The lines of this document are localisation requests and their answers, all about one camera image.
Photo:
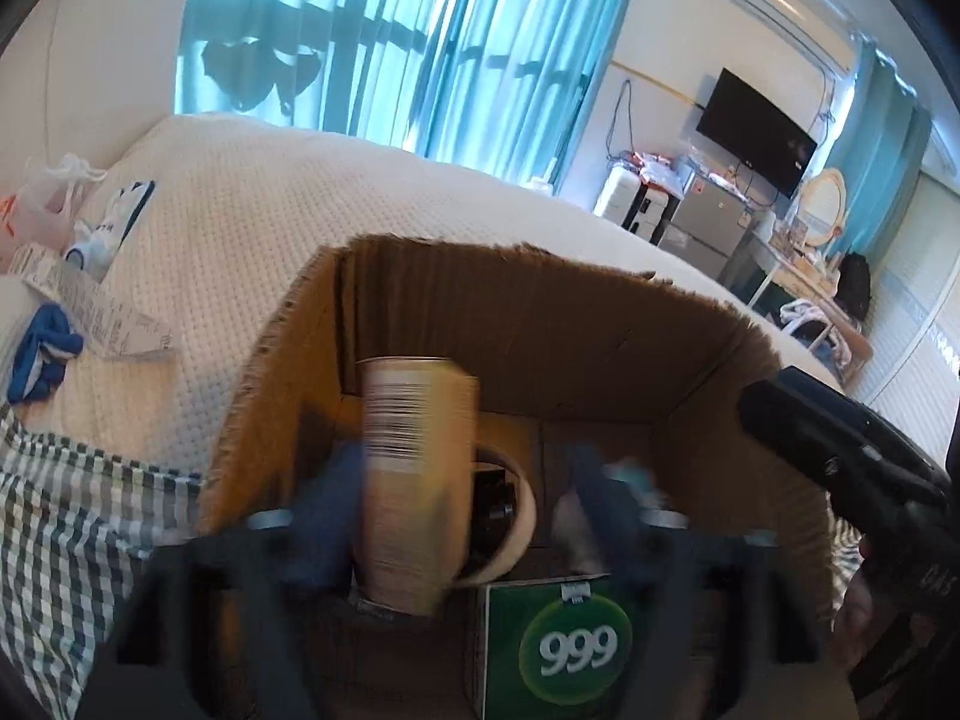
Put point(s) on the black wall television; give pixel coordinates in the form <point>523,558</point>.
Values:
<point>750,127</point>

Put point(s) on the brown cardboard box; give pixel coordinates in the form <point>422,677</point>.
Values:
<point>600,330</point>

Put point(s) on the white air conditioner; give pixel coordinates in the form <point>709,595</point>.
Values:
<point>780,7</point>

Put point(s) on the tan cylindrical bottle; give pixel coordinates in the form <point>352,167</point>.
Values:
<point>412,502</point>

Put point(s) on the tape roll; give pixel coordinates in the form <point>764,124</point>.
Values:
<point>526,517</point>

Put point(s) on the wide teal window curtain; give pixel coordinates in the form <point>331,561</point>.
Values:
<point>450,52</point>

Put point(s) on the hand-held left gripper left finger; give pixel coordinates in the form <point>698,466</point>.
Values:
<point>322,517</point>

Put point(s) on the wooden dressing table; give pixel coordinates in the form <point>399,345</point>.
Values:
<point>810,277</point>

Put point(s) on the blue cloth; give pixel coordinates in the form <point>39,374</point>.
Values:
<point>45,352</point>

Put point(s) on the silver mini fridge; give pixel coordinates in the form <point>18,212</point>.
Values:
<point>705,225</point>

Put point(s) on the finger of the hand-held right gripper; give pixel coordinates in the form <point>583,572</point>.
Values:
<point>825,435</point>

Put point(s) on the narrow teal curtain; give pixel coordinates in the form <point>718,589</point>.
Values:
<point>877,142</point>

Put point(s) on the oval white frame mirror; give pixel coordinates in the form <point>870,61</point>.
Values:
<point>821,202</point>

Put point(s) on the white printed paper box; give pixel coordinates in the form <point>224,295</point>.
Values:
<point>97,307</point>

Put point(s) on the green and white medicine box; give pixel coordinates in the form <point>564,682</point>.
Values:
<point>525,615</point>

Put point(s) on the black bag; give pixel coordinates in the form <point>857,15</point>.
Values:
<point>853,285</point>

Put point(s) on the hanging dark garment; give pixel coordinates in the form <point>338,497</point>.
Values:
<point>247,75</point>

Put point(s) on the white appliance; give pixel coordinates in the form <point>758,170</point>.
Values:
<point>615,195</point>

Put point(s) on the orange print plastic bag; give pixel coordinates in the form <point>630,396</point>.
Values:
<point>37,217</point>

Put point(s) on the white and blue packet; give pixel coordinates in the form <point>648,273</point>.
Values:
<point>112,225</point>

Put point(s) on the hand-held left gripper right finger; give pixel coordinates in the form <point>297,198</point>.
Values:
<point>600,495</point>

